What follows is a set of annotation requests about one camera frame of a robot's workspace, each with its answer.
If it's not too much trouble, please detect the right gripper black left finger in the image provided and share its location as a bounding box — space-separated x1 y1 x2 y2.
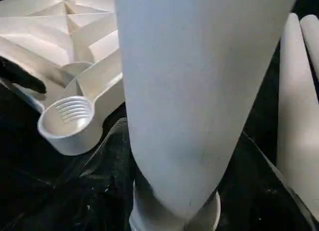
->
49 117 138 231

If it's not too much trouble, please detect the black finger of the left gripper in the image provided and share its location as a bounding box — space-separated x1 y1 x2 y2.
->
0 55 47 94

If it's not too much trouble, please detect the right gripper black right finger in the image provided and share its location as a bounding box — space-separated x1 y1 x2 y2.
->
218 131 319 231

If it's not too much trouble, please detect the white plastic table top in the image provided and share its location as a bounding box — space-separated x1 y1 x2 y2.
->
0 0 125 157

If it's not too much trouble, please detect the black shiny mat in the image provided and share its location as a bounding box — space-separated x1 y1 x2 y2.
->
0 0 319 231

